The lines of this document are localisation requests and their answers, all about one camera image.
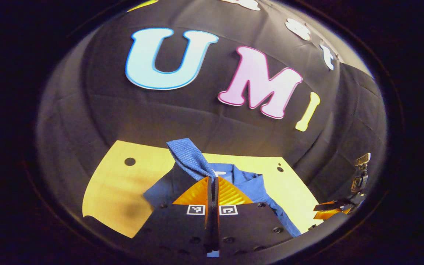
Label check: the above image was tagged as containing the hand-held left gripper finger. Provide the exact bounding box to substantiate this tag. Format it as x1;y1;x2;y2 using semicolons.
214;176;294;257
131;177;212;258

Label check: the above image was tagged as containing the blue button-up shirt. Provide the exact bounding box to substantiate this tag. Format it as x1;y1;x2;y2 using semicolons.
143;138;301;238

